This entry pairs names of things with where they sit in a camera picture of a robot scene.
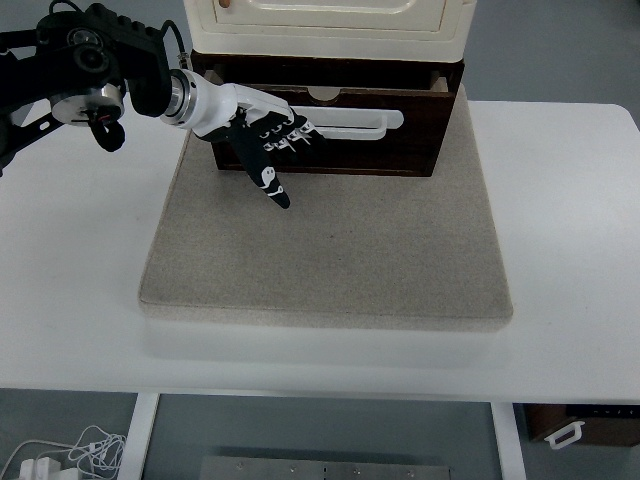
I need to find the white left table leg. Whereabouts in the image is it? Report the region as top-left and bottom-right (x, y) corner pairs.
(117, 393), (160, 480)

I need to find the white power adapter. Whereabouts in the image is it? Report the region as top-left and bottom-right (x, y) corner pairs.
(19, 457), (61, 480)

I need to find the beige fabric mat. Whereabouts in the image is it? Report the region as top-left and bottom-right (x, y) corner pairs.
(138, 94), (513, 330)

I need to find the white cable on floor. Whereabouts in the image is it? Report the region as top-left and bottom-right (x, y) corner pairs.
(0, 425), (128, 480)

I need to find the cream white cabinet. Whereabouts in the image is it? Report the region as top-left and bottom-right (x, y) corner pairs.
(184, 0), (477, 63)

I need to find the white drawer handle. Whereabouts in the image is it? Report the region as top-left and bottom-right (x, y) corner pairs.
(292, 106), (404, 141)

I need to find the dark wooden drawer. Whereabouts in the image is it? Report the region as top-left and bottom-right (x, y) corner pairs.
(205, 64), (459, 177)

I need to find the white table leg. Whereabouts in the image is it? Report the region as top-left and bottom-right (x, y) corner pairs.
(117, 393), (160, 480)
(490, 402), (527, 480)

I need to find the dark wooden drawer frame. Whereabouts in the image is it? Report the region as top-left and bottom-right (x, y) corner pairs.
(191, 51), (465, 109)

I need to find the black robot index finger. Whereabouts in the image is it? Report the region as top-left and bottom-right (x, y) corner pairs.
(260, 132), (299, 163)

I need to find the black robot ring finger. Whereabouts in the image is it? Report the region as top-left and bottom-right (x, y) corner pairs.
(285, 120), (325, 154)

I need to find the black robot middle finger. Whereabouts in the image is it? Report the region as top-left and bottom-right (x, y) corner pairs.
(273, 127), (312, 161)

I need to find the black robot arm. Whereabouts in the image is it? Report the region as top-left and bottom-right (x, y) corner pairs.
(1, 3), (326, 209)

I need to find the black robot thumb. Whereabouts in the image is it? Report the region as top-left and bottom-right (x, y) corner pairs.
(228, 122), (290, 209)

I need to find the white right table leg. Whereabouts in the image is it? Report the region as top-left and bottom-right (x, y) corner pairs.
(490, 402), (527, 480)

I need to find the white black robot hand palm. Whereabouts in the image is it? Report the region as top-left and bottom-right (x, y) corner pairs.
(188, 81), (294, 136)

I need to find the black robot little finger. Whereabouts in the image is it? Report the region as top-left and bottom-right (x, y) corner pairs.
(290, 115), (320, 141)

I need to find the spare wooden drawer on floor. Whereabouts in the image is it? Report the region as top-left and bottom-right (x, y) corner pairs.
(523, 404), (639, 450)

